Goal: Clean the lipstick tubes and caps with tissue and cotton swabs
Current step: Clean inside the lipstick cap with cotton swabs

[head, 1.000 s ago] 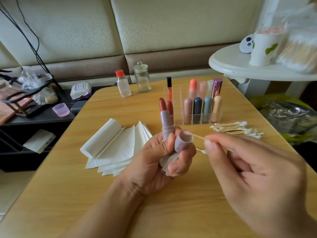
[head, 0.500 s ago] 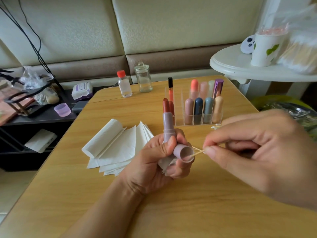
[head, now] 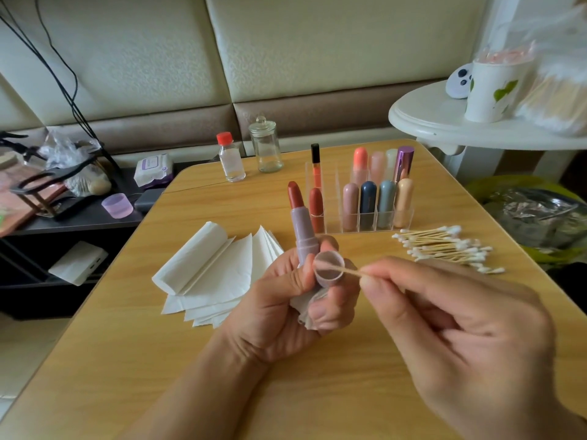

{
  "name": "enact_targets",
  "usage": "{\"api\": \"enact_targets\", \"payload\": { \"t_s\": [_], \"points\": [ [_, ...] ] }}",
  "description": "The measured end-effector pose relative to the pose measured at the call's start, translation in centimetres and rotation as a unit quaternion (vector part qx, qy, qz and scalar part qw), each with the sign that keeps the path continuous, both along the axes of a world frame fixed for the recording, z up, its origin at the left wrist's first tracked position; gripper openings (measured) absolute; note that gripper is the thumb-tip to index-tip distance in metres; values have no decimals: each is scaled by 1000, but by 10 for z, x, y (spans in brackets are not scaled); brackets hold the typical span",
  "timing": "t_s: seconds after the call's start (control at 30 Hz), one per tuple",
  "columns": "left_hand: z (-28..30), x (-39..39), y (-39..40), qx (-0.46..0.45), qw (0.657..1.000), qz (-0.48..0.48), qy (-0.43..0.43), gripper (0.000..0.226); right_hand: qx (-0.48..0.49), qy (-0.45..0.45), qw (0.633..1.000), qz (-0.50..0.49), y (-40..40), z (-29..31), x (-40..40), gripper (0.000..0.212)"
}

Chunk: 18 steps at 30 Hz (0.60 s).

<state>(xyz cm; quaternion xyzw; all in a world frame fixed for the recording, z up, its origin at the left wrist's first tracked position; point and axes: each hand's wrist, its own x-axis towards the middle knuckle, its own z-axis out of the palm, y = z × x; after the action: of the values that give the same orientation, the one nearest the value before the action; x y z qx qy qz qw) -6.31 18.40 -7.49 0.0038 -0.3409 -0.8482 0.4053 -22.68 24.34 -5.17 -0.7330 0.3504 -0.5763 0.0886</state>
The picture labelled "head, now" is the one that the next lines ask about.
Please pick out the person's left hand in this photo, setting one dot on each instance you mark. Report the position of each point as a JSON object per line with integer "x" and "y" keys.
{"x": 271, "y": 316}

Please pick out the person's right hand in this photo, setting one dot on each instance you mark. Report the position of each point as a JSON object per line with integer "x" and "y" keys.
{"x": 477, "y": 348}

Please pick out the white tissue sheet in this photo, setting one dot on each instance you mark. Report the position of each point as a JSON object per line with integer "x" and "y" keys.
{"x": 307, "y": 311}

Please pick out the stack of white tissues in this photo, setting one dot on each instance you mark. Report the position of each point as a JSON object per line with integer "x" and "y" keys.
{"x": 216, "y": 279}

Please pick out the mauve lipstick cap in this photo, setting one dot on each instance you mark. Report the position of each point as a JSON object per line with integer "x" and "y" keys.
{"x": 329, "y": 267}

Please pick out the thin wooden cotton swab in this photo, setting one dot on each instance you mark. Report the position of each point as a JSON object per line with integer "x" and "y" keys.
{"x": 350, "y": 269}

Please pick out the red lipstick mauve tube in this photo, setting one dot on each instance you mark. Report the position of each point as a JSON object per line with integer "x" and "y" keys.
{"x": 302, "y": 224}

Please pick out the pile of cotton swabs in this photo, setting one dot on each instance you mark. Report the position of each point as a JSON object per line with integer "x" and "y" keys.
{"x": 449, "y": 250}

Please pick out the clear acrylic lipstick organizer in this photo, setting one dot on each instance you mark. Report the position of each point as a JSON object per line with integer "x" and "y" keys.
{"x": 376, "y": 201}

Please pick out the person's left forearm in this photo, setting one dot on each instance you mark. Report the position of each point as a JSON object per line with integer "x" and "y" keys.
{"x": 188, "y": 403}

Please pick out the yellow-green bin with bag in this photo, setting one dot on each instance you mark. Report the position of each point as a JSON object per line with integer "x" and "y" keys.
{"x": 537, "y": 220}

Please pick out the clear bottle red cap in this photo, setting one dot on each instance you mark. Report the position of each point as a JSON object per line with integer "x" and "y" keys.
{"x": 231, "y": 162}

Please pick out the glass jar with lid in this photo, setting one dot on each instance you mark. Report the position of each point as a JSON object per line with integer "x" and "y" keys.
{"x": 266, "y": 149}

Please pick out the wet wipes pack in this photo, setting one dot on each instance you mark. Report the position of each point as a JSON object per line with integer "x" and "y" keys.
{"x": 153, "y": 171}

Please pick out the small purple plastic cup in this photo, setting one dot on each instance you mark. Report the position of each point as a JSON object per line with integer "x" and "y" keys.
{"x": 117, "y": 207}

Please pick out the white power bank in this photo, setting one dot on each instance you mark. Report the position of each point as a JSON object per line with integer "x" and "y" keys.
{"x": 78, "y": 263}

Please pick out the black low shelf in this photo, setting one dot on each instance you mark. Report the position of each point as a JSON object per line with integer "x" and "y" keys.
{"x": 82, "y": 224}

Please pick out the white round side table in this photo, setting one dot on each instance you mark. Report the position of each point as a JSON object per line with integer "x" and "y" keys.
{"x": 431, "y": 114}

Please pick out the white mug green leaf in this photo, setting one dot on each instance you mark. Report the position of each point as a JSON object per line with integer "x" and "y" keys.
{"x": 495, "y": 91}

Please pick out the crumpled clear plastic bag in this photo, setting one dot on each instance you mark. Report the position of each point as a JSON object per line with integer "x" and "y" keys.
{"x": 69, "y": 149}

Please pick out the white panda figure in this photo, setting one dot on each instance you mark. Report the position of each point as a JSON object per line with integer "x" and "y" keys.
{"x": 459, "y": 82}

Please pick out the pink tray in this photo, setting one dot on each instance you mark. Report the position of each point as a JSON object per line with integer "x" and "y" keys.
{"x": 16, "y": 208}

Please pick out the beige padded backrest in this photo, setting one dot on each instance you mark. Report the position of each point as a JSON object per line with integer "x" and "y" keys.
{"x": 358, "y": 46}

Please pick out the black clip tool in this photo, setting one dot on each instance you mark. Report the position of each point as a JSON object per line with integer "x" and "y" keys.
{"x": 13, "y": 142}

